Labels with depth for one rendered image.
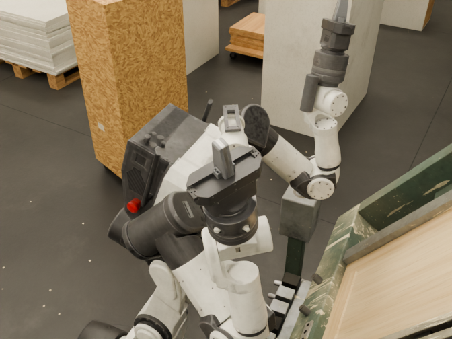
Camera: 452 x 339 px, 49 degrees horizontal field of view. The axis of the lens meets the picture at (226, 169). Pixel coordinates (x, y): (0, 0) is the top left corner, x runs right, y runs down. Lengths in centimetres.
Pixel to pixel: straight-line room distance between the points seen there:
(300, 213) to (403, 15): 459
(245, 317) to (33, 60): 404
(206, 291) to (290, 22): 272
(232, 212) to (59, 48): 394
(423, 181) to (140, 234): 96
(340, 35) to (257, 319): 71
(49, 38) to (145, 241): 357
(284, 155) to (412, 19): 486
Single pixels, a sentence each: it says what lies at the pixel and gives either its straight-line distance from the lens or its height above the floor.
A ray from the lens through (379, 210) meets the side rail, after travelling 176.
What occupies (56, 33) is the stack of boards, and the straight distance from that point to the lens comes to 456.
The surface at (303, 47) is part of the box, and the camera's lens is 357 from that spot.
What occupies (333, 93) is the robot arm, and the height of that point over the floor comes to 146.
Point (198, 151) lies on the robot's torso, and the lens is 119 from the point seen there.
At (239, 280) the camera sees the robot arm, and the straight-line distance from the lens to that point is 93.
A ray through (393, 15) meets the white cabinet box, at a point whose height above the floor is 12.
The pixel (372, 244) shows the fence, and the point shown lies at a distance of 154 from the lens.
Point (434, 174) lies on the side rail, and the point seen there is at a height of 114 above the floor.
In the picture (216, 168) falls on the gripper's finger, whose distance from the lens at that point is 72.
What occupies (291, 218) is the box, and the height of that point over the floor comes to 85.
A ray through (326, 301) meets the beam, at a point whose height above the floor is 90.
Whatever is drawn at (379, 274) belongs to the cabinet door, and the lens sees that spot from 143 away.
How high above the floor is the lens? 205
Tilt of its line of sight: 37 degrees down
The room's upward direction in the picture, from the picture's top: straight up
